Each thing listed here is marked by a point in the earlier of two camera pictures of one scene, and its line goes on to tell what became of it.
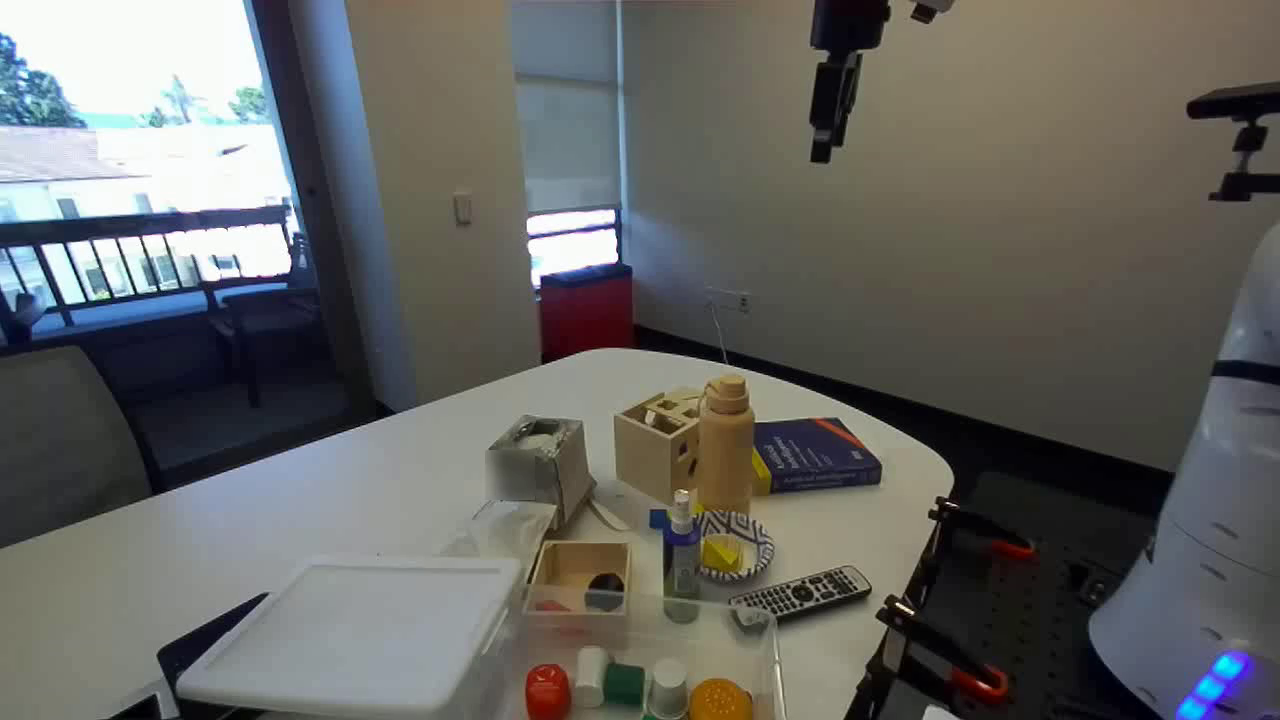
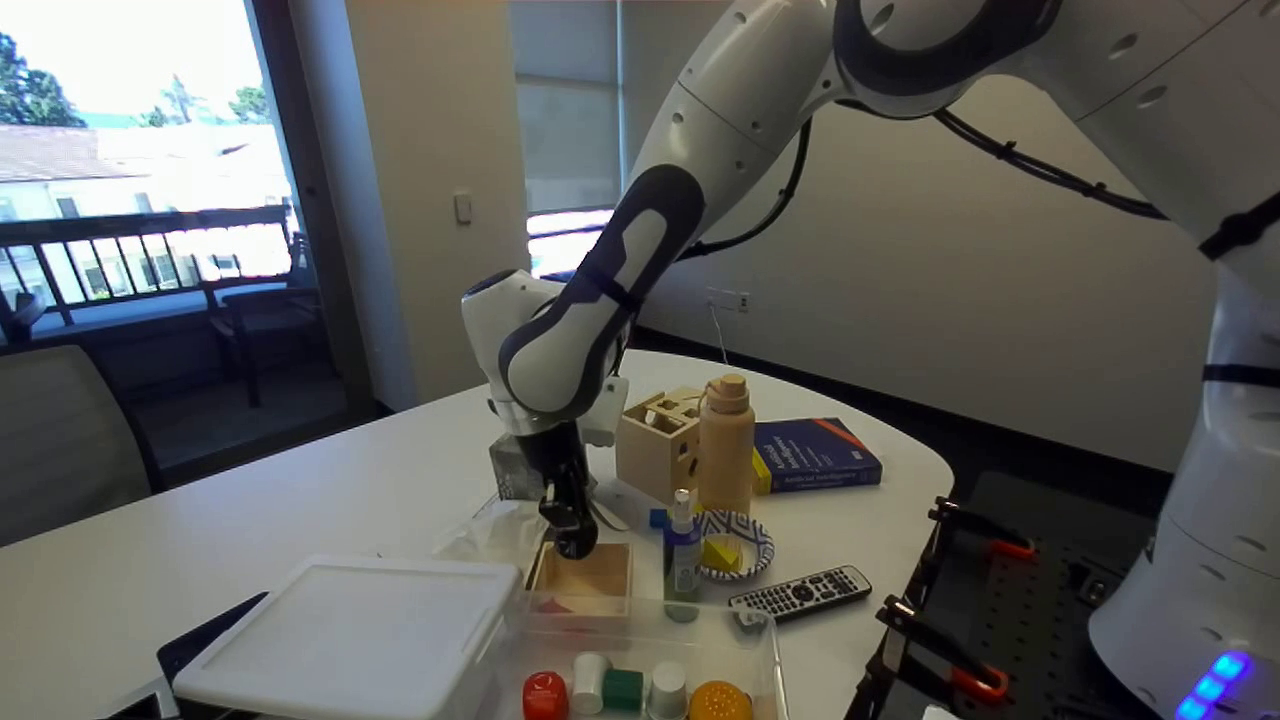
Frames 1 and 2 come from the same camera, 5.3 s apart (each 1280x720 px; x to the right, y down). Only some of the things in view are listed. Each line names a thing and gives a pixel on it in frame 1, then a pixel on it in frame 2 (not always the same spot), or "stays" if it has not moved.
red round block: x=546 y=694 stays
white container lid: x=356 y=637 stays
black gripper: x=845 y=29 to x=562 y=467
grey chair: x=66 y=439 stays
